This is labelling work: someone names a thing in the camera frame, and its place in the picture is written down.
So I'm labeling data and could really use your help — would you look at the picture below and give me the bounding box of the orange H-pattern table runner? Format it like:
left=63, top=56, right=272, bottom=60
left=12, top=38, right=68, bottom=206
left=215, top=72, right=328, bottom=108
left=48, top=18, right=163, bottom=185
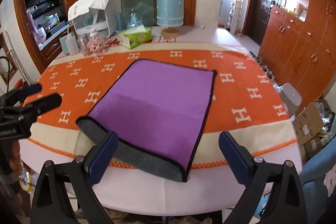
left=29, top=43, right=301, bottom=169

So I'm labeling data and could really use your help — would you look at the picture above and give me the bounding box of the teal cup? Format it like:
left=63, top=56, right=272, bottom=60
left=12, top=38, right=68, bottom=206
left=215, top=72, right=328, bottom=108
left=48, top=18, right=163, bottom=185
left=59, top=36, right=70, bottom=55

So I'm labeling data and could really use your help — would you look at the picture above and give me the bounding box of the white lidded jar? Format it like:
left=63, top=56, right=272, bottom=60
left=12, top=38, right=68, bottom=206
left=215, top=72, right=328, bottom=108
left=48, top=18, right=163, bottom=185
left=89, top=29, right=99, bottom=40

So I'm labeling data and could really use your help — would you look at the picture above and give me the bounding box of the light blue table lamp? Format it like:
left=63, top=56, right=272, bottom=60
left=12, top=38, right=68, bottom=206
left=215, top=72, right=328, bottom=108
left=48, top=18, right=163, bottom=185
left=156, top=0, right=185, bottom=39

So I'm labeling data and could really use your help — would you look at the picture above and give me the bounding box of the green tissue box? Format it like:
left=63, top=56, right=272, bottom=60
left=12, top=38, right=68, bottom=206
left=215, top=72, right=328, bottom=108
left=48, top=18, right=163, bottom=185
left=118, top=25, right=153, bottom=49

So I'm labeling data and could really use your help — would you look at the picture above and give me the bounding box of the white sterilizer appliance with cloth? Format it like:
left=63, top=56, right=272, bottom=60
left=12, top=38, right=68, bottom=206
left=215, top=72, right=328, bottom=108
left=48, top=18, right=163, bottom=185
left=68, top=0, right=121, bottom=38

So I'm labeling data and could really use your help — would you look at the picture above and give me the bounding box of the snow globe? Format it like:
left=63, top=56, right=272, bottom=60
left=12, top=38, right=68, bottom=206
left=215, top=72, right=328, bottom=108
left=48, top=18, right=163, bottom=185
left=126, top=9, right=145, bottom=30

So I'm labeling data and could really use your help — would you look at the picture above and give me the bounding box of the white squeeze bottle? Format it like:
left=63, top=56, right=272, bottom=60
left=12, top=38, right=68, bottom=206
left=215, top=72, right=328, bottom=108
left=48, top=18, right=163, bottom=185
left=66, top=28, right=79, bottom=55

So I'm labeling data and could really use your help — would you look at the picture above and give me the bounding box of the purple and grey towel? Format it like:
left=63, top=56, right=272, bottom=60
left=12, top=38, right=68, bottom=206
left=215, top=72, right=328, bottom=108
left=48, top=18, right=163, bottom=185
left=76, top=59, right=217, bottom=182

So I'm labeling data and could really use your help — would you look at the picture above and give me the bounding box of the grey plastic stool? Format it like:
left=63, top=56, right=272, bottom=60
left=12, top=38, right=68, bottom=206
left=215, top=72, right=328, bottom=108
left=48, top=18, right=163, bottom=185
left=273, top=83, right=302, bottom=117

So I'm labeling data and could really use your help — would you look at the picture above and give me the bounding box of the pink crochet toy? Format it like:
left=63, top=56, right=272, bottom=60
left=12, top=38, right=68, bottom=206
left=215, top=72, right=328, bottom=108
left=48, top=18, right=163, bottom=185
left=87, top=37, right=106, bottom=57

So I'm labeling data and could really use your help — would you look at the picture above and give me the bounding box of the wooden cabinet wall unit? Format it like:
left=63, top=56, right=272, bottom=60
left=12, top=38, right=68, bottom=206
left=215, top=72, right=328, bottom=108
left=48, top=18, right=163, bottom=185
left=259, top=0, right=335, bottom=110

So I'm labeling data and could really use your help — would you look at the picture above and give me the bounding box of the cardboard box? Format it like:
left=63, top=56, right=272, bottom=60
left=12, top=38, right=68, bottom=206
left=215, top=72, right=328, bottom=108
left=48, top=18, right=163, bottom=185
left=293, top=102, right=323, bottom=146

